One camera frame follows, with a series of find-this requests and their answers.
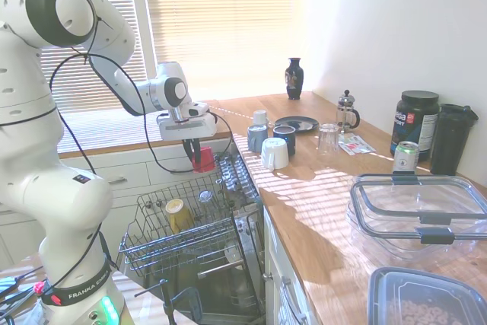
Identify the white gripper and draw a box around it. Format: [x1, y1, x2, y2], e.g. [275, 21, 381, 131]
[158, 113, 218, 163]

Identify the red speckled enamel mug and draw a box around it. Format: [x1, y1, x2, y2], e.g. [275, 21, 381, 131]
[192, 145, 217, 174]

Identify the blue-grey mug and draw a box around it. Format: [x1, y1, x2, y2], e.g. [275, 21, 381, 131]
[247, 123, 269, 153]

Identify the yellow ceramic mug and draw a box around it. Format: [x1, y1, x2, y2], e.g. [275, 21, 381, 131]
[164, 199, 195, 234]

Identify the small white cup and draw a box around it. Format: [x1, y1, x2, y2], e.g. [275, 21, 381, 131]
[252, 109, 273, 128]

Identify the large white mug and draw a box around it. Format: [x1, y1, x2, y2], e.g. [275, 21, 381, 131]
[260, 137, 290, 171]

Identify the dark navy mug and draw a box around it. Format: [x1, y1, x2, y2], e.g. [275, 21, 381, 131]
[272, 126, 297, 157]

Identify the clear glass tumbler with label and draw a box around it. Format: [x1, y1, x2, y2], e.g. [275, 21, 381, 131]
[197, 190, 220, 223]

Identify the white drawer cabinet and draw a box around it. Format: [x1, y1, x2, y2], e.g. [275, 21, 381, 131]
[0, 140, 234, 267]

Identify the dark blue plate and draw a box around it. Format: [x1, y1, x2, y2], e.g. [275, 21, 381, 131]
[272, 116, 320, 135]

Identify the dark blue ornate vase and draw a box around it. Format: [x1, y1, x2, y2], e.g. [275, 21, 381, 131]
[285, 57, 305, 100]

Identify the wide window blind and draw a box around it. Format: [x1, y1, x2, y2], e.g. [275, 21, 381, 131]
[142, 0, 306, 102]

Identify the stainless steel dishwasher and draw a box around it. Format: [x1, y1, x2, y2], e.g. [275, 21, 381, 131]
[125, 142, 267, 325]

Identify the plain clear glass tumbler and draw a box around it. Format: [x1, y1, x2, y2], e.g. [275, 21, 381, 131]
[317, 123, 340, 162]

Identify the glass French press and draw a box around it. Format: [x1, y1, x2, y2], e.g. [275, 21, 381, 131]
[336, 89, 361, 134]

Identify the red white paper packet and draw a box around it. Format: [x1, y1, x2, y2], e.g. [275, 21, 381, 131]
[339, 141, 377, 156]

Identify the white drink can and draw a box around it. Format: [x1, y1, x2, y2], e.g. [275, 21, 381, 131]
[392, 140, 420, 176]

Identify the clear plastic container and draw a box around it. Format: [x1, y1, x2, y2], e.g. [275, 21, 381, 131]
[345, 202, 487, 269]

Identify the black protein powder jar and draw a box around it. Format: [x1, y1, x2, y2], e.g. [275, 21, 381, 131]
[390, 90, 441, 162]

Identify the clear container with clip lid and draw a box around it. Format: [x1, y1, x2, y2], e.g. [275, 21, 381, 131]
[349, 173, 487, 245]

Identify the black shaker bottle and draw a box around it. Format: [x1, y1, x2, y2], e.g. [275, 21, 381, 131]
[429, 103, 479, 177]

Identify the grey-lidded container with cereal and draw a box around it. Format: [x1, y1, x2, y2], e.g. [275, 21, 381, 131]
[367, 266, 487, 325]

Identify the grey wire dishwasher rack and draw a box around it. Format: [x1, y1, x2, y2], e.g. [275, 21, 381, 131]
[117, 153, 263, 277]

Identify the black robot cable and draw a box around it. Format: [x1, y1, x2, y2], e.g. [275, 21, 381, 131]
[48, 16, 234, 174]

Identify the white cabinet with bar handle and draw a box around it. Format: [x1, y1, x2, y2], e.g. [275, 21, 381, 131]
[261, 205, 317, 325]

